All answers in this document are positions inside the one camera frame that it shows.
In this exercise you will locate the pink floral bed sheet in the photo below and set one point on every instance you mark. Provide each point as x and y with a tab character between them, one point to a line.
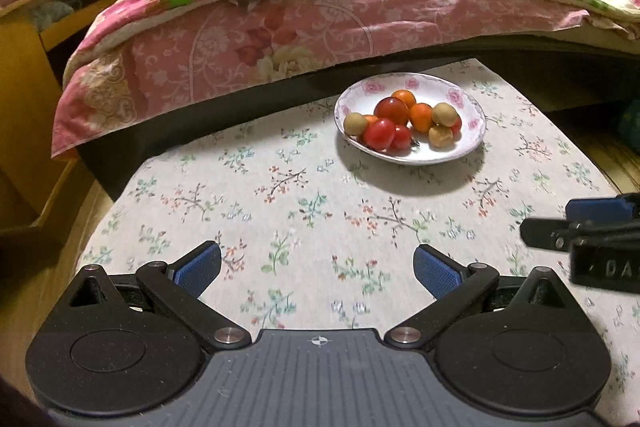
145	58

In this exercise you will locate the large red tomato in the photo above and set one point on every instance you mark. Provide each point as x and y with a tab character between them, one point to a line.
393	109

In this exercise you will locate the white floral plate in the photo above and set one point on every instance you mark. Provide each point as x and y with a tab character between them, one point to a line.
363	96

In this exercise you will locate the large orange tangerine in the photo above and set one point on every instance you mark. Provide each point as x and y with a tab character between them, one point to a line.
420	117

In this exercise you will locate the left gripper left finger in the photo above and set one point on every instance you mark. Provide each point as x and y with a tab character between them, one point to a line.
175	290

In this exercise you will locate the floral tablecloth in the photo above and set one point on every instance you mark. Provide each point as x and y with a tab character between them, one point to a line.
315	234

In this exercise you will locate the wooden bedside cabinet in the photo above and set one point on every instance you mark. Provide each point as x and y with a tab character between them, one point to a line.
31	32

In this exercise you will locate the small orange tangerine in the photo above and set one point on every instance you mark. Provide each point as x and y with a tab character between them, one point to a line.
406	97

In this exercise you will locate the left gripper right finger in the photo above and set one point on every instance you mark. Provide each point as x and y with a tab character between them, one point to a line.
458	290

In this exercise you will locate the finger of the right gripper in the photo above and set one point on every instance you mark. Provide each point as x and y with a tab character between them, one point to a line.
560	235
621	208

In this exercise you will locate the small red cherry tomato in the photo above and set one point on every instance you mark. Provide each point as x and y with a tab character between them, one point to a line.
402	139

